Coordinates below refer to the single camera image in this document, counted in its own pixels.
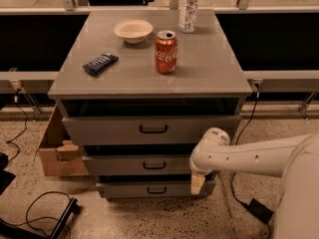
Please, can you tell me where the grey drawer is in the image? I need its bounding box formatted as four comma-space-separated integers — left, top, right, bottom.
63, 116, 241, 145
96, 179, 216, 199
83, 154, 191, 176

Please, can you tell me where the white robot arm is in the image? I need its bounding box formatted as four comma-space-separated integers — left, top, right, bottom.
189, 127, 319, 239

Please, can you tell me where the grey bottom drawer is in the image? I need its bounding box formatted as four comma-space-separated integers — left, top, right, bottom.
96, 179, 216, 199

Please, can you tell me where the grey top drawer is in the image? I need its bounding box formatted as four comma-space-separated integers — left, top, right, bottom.
63, 116, 241, 145

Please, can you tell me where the grey drawer cabinet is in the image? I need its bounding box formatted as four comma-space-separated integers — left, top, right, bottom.
47, 9, 253, 201

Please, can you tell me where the black power adapter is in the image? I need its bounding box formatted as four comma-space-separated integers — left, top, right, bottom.
248, 198, 273, 224

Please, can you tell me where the brown cardboard box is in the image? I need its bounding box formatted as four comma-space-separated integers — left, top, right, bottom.
38, 107, 88, 176

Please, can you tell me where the red cola can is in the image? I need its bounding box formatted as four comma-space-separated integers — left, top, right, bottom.
155, 30, 177, 74

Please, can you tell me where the dark blue snack packet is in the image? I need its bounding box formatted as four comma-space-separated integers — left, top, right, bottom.
83, 53, 119, 77

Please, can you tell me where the white paper bowl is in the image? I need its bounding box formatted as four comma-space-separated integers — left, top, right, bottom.
114, 20, 154, 44

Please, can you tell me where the clear plastic water bottle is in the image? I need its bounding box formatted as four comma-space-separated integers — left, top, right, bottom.
178, 0, 199, 33

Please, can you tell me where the black stand base left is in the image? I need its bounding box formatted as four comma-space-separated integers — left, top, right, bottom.
0, 198, 80, 239

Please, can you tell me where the black cable right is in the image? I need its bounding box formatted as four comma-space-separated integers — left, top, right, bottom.
229, 82, 273, 239

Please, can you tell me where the black cable left floor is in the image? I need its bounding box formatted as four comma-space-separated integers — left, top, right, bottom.
0, 191, 73, 239

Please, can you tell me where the black cable left wall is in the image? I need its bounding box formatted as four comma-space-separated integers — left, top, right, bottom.
5, 89, 30, 163

